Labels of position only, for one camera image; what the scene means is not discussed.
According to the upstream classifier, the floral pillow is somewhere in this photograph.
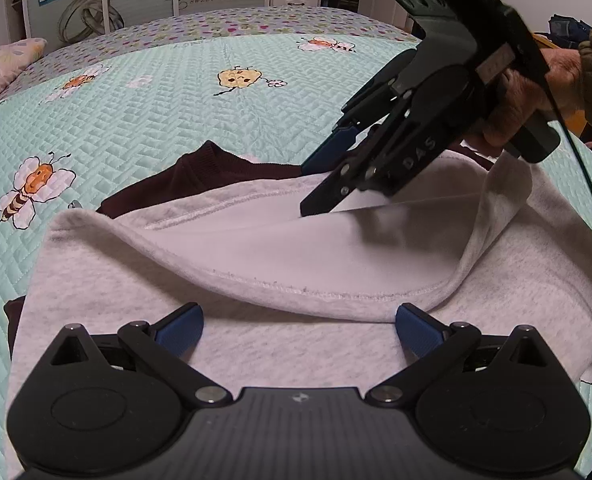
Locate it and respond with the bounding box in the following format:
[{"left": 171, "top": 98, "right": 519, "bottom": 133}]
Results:
[{"left": 0, "top": 37, "right": 47, "bottom": 113}]

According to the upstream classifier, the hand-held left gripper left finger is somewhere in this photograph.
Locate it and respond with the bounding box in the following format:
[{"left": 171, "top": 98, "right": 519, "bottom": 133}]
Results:
[{"left": 48, "top": 301, "right": 233, "bottom": 407}]

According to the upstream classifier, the bee print quilted bedspread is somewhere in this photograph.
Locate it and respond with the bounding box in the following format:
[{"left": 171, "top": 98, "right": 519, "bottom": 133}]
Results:
[{"left": 0, "top": 7, "right": 592, "bottom": 480}]

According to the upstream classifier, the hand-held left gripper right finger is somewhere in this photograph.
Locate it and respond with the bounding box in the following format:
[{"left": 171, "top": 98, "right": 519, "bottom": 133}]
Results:
[{"left": 366, "top": 302, "right": 560, "bottom": 407}]

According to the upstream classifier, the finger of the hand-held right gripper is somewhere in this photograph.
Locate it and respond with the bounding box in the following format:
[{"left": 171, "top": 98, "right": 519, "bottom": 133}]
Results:
[
  {"left": 300, "top": 165, "right": 377, "bottom": 218},
  {"left": 301, "top": 51, "right": 417, "bottom": 173}
]

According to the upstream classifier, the brown and grey sweatshirt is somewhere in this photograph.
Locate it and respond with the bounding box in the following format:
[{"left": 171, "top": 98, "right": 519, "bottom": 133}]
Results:
[{"left": 3, "top": 140, "right": 592, "bottom": 480}]

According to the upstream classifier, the dark blue bag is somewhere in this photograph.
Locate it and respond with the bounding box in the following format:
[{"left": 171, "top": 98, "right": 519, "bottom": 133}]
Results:
[{"left": 548, "top": 12, "right": 592, "bottom": 51}]

